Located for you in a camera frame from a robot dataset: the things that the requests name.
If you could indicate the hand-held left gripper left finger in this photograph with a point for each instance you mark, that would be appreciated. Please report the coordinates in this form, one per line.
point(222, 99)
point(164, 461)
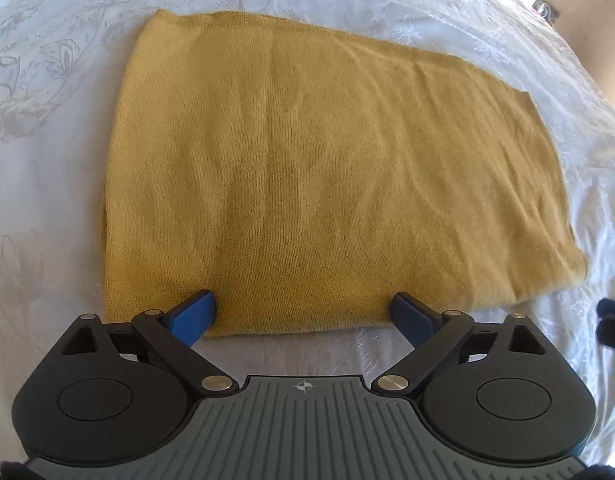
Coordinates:
point(195, 315)

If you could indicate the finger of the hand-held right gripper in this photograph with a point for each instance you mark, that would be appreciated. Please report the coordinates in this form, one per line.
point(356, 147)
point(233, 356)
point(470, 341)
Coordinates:
point(612, 327)

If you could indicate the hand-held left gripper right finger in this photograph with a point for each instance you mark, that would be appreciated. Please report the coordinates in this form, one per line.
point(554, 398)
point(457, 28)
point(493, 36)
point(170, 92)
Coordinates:
point(412, 317)

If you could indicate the mustard yellow knit sweater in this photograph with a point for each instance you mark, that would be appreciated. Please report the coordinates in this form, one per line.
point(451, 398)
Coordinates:
point(327, 180)

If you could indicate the dark object beside bed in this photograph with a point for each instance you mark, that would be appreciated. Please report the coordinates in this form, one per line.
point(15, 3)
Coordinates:
point(545, 6)

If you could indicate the white floral bedspread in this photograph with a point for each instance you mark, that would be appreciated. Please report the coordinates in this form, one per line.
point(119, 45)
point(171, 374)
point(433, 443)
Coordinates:
point(47, 110)

